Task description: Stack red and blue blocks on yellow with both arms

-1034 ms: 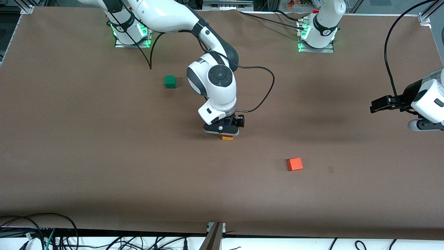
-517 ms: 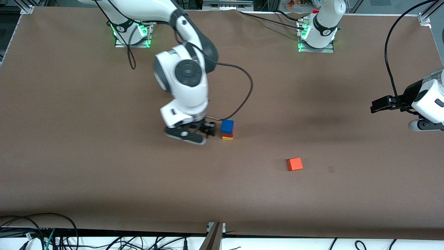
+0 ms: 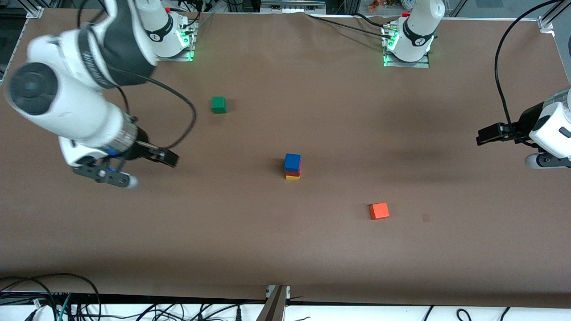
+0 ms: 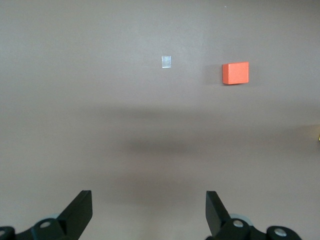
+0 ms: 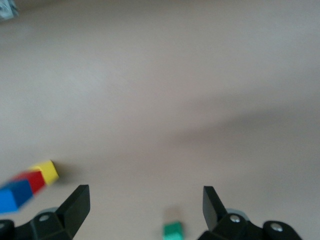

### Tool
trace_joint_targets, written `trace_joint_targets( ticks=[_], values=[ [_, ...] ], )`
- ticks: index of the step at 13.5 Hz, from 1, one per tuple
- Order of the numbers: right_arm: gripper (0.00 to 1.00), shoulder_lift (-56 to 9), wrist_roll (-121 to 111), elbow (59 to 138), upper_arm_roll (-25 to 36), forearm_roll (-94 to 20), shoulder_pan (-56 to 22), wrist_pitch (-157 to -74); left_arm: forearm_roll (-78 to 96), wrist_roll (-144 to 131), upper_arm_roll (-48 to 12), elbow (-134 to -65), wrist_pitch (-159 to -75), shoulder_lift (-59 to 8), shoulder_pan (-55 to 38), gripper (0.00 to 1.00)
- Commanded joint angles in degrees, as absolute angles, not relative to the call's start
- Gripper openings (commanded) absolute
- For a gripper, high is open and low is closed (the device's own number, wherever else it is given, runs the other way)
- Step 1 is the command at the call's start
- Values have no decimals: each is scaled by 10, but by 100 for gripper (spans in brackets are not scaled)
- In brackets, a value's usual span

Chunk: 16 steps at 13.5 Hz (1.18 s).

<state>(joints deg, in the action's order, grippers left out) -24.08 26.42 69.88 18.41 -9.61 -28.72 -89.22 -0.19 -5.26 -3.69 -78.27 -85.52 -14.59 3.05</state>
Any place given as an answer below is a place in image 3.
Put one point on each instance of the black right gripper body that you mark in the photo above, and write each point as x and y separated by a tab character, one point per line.
139	150

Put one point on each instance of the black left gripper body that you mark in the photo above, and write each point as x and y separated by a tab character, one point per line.
527	121

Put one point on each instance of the blue cube block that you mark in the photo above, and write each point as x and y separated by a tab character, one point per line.
292	162

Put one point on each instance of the red cube block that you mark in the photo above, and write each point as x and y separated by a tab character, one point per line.
293	174

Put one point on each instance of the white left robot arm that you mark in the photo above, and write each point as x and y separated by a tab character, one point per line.
417	26

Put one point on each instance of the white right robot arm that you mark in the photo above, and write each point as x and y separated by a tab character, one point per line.
67	111

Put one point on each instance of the green cube block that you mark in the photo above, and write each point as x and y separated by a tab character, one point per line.
218	104

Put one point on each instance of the yellow cube block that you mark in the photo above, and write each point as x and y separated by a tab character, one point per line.
292	178

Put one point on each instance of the orange cube block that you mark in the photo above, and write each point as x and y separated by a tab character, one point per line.
379	211

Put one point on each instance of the brown paper table cover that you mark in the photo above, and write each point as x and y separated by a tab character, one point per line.
285	249

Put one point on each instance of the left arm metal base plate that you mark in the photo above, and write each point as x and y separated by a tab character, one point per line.
424	63

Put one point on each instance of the aluminium corner bracket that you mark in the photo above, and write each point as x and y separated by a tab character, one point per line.
35	12
546	24

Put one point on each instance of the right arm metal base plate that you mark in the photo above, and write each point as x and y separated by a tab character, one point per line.
189	49

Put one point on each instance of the aluminium profile post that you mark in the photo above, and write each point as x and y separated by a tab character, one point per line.
274	307

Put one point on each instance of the silver metal frame bar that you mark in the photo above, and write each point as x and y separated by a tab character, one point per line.
292	5

